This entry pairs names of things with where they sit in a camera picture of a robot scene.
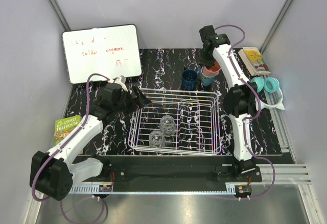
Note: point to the pink plastic cup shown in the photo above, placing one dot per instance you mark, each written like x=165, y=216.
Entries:
x=211, y=71

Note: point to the clear glass cup front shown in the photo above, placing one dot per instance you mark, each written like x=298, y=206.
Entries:
x=157, y=139

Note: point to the dark blue mug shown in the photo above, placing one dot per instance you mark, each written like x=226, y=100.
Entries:
x=189, y=79

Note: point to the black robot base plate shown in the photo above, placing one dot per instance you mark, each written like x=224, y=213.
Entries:
x=145, y=174

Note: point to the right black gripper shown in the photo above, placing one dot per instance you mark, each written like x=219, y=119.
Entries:
x=207, y=64

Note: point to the green treehouse book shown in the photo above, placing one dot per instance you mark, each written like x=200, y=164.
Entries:
x=64, y=126

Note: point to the teal cat ear headphones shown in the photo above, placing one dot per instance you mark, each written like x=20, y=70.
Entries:
x=269, y=85

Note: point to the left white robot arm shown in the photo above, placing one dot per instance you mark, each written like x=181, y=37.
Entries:
x=54, y=172

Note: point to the yellow cover book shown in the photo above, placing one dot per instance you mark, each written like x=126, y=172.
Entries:
x=253, y=60

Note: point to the white slotted cable duct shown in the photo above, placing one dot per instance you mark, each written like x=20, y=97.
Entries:
x=91, y=189

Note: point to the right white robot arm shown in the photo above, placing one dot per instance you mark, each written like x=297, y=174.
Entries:
x=239, y=103

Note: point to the clear glass cup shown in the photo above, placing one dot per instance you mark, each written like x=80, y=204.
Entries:
x=157, y=139
x=167, y=125

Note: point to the clear glass cup rear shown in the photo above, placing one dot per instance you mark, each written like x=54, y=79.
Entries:
x=167, y=125

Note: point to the white wire dish rack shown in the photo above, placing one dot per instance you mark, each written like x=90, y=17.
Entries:
x=196, y=114

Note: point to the light blue mug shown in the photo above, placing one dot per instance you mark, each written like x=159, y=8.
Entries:
x=206, y=81

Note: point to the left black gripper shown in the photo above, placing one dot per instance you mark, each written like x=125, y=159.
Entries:
x=137, y=102

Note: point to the white whiteboard with red writing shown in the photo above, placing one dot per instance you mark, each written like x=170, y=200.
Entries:
x=109, y=51

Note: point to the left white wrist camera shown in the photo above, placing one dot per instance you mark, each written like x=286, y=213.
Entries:
x=119, y=80

